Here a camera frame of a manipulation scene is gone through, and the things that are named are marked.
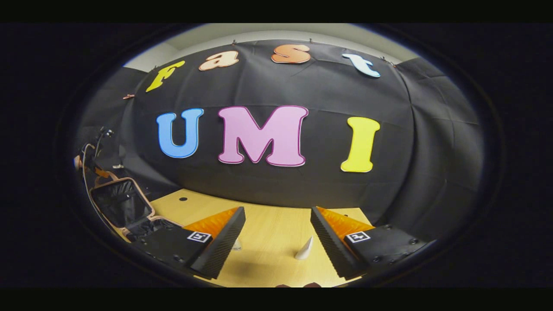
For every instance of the white skin care tube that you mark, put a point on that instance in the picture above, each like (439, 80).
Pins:
(304, 249)
(236, 245)

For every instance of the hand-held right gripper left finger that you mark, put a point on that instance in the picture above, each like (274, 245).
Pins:
(220, 246)

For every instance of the pink suitcase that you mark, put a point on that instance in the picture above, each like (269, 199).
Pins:
(121, 203)

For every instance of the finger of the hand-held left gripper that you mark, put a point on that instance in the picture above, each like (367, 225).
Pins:
(106, 173)

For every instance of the black backdrop cloth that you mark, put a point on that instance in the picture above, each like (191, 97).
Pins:
(328, 86)

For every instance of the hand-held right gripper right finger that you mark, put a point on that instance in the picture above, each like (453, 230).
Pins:
(330, 246)

